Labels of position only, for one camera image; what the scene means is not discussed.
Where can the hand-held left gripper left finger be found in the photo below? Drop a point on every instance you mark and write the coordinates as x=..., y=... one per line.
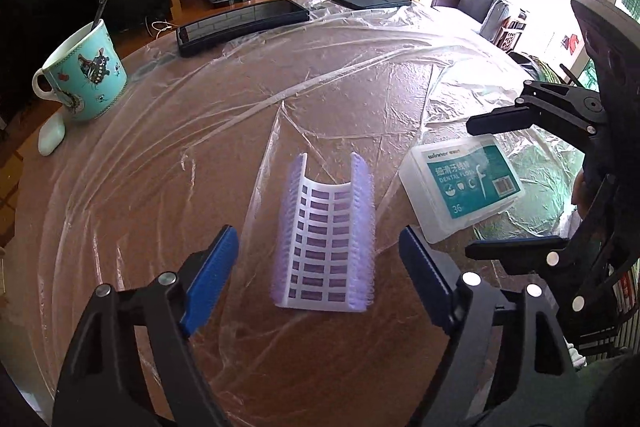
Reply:
x=212, y=277

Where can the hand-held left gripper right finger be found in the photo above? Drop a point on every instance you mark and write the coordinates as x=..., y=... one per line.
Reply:
x=425, y=272

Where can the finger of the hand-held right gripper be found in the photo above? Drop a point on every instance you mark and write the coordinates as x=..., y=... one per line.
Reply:
x=510, y=251
x=500, y=119

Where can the white teal dental floss box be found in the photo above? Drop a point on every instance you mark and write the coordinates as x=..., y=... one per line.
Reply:
x=462, y=184

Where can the purple hair roller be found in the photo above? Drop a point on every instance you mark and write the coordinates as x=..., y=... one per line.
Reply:
x=325, y=232

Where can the person's right hand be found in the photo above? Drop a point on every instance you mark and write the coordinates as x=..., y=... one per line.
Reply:
x=580, y=196

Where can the grey sofa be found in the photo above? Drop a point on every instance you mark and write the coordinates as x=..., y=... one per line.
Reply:
x=480, y=4

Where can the clear plastic table cover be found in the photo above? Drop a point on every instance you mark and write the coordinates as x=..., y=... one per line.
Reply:
x=225, y=132

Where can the teal printed mug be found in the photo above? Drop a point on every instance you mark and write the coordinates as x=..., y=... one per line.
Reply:
x=85, y=77

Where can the black rectangular case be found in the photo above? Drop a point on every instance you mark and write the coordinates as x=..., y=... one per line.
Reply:
x=240, y=24

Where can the metal spoon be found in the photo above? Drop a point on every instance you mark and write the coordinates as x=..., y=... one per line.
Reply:
x=101, y=7

